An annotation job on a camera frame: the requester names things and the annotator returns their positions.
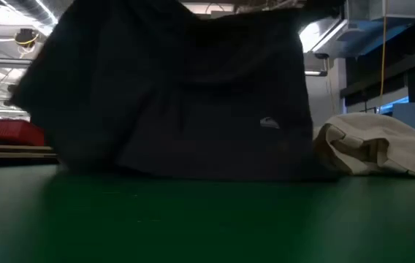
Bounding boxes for black shorts with logo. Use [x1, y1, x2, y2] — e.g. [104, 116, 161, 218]
[9, 0, 338, 183]

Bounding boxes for red plastic bin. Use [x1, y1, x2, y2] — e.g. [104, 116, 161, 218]
[0, 118, 47, 148]

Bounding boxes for green table mat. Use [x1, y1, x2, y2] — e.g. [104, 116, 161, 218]
[0, 163, 415, 263]

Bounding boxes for cream white garment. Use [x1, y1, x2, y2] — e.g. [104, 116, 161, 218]
[312, 112, 415, 180]

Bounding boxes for grey monitor panel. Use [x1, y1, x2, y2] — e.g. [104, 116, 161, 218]
[392, 101, 415, 132]

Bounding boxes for yellow hanging cable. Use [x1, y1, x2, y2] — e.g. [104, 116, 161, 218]
[378, 16, 388, 113]

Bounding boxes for yellow black cable reel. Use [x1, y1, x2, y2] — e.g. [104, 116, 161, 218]
[12, 28, 41, 49]

